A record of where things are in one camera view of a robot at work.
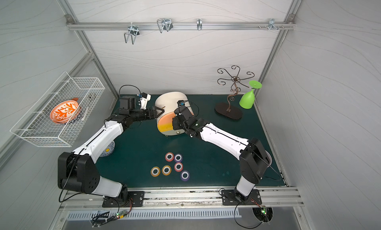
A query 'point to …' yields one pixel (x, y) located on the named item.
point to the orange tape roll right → (166, 170)
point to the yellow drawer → (165, 127)
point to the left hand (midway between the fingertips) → (161, 112)
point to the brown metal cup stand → (224, 109)
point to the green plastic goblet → (247, 100)
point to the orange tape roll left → (155, 171)
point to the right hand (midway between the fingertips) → (175, 118)
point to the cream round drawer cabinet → (168, 101)
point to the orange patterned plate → (65, 111)
